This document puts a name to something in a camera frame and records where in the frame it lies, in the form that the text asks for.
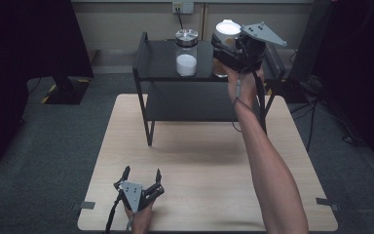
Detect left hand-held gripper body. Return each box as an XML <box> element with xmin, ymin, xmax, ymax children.
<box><xmin>211</xmin><ymin>20</ymin><xmax>288</xmax><ymax>73</ymax></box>

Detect white plastic cup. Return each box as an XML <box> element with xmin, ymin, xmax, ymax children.
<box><xmin>212</xmin><ymin>19</ymin><xmax>243</xmax><ymax>79</ymax></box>

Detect glass jar with metal lid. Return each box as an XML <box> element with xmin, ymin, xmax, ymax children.
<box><xmin>174</xmin><ymin>28</ymin><xmax>200</xmax><ymax>78</ymax></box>

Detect black two-tier metal shelf rack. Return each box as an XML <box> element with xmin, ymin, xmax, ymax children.
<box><xmin>131</xmin><ymin>31</ymin><xmax>286</xmax><ymax>147</ymax></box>

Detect person's right hand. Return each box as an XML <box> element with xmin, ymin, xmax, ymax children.
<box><xmin>223</xmin><ymin>63</ymin><xmax>266</xmax><ymax>110</ymax></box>

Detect person's left hand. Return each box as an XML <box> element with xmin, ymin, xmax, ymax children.
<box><xmin>124</xmin><ymin>200</ymin><xmax>157</xmax><ymax>234</ymax></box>

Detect grey tape strip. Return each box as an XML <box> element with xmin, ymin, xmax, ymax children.
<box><xmin>315</xmin><ymin>197</ymin><xmax>341</xmax><ymax>212</ymax></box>
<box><xmin>71</xmin><ymin>201</ymin><xmax>96</xmax><ymax>211</ymax></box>

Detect black upright panel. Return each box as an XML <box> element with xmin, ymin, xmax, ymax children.
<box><xmin>287</xmin><ymin>0</ymin><xmax>334</xmax><ymax>84</ymax></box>

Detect black stand base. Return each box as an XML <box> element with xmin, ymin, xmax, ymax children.
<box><xmin>40</xmin><ymin>75</ymin><xmax>92</xmax><ymax>106</ymax></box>

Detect dark curtain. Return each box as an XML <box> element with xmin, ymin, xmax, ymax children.
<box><xmin>318</xmin><ymin>0</ymin><xmax>374</xmax><ymax>179</ymax></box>
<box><xmin>0</xmin><ymin>0</ymin><xmax>94</xmax><ymax>176</ymax></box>

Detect black power cord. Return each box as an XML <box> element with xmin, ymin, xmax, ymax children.
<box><xmin>176</xmin><ymin>11</ymin><xmax>185</xmax><ymax>32</ymax></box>

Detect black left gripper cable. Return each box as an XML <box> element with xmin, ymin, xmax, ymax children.
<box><xmin>104</xmin><ymin>194</ymin><xmax>123</xmax><ymax>234</ymax></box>

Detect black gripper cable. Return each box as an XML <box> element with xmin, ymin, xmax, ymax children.
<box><xmin>230</xmin><ymin>70</ymin><xmax>269</xmax><ymax>135</ymax></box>
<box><xmin>104</xmin><ymin>194</ymin><xmax>123</xmax><ymax>234</ymax></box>

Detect white wall socket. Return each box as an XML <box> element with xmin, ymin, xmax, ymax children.
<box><xmin>171</xmin><ymin>1</ymin><xmax>196</xmax><ymax>16</ymax></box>

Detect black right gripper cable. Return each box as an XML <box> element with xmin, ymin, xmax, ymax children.
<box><xmin>230</xmin><ymin>70</ymin><xmax>269</xmax><ymax>135</ymax></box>

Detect black floor cables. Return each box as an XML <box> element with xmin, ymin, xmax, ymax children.
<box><xmin>288</xmin><ymin>73</ymin><xmax>365</xmax><ymax>153</ymax></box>

